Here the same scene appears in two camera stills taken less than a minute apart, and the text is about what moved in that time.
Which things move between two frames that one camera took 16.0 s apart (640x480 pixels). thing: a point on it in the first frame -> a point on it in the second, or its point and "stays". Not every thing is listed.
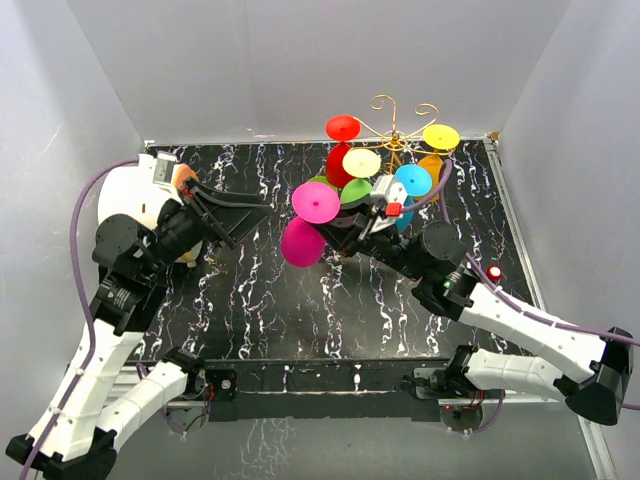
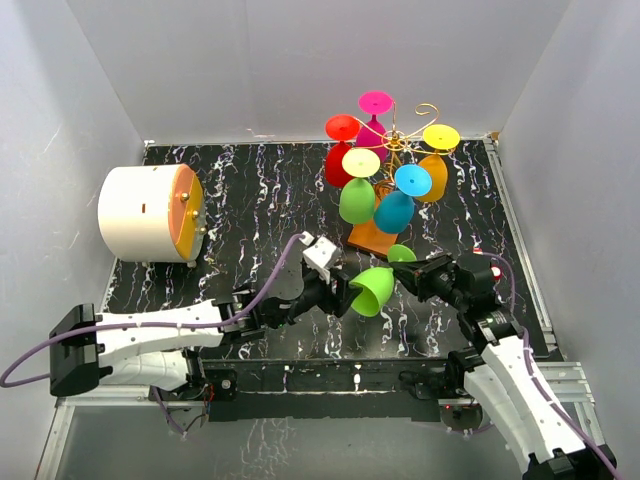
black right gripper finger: (355, 219) -> (424, 266)
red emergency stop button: (495, 272) stays
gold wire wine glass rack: (395, 141) stays
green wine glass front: (359, 164) stays
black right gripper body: (388, 246) -> (442, 284)
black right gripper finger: (346, 231) -> (413, 281)
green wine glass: (323, 180) -> (378, 283)
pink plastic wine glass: (303, 237) -> (373, 135)
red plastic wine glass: (343, 128) stays
